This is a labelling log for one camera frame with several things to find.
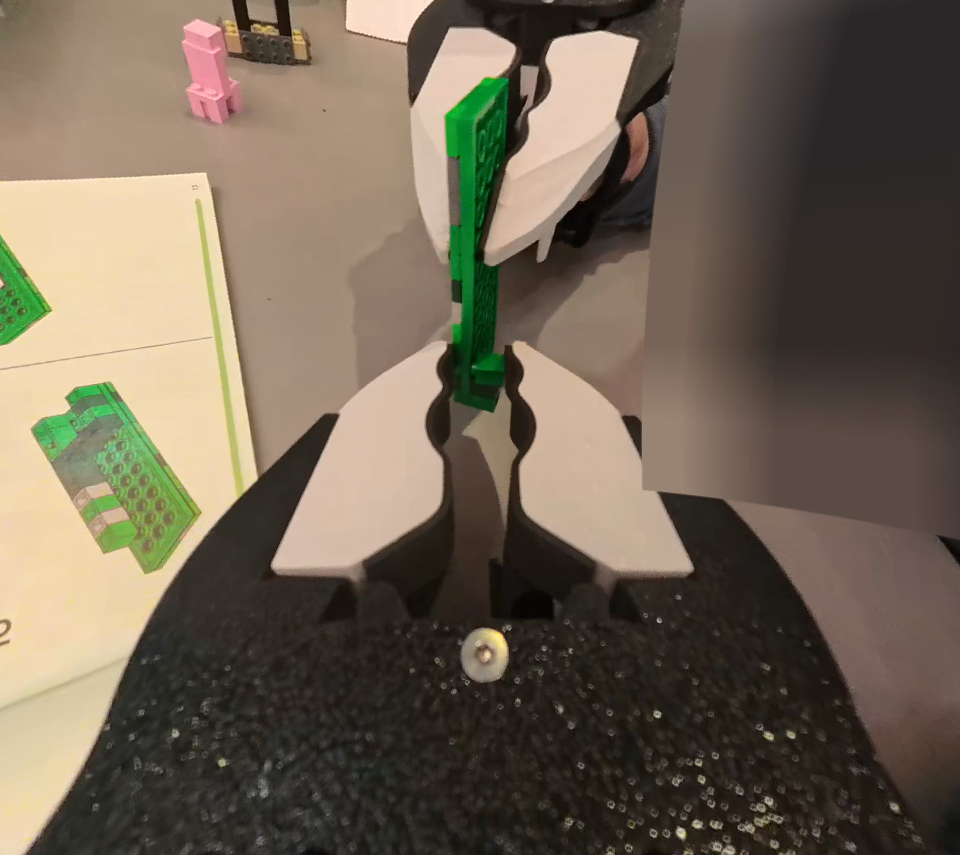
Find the pink toy brick figure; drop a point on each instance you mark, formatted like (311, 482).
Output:
(206, 67)

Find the person's right hand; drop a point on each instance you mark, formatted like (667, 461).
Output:
(641, 154)

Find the green toy brick plate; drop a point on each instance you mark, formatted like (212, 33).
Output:
(480, 142)

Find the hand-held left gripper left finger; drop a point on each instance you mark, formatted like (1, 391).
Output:
(375, 480)

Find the brick building instruction booklet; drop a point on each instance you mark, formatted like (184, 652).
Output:
(112, 270)

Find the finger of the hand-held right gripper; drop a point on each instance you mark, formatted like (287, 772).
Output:
(431, 150)
(570, 120)

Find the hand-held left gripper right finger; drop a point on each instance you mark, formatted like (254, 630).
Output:
(592, 487)

